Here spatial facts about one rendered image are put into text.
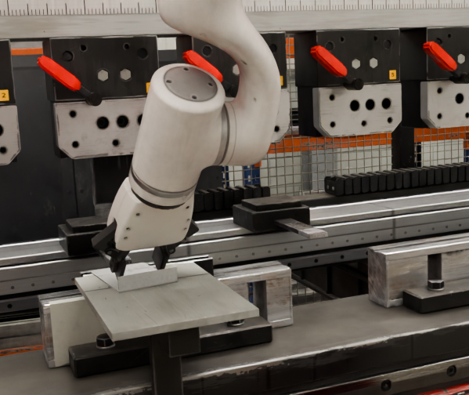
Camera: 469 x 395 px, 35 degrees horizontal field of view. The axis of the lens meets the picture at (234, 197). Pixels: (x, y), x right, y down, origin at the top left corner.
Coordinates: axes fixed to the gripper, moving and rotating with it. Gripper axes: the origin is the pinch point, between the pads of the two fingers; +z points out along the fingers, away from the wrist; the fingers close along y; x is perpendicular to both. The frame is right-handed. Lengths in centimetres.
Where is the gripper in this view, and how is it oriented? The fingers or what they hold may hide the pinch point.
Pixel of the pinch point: (139, 261)
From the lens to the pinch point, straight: 103.9
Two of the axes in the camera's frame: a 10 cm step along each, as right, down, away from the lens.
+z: -2.6, 6.8, 6.9
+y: -8.8, 1.2, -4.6
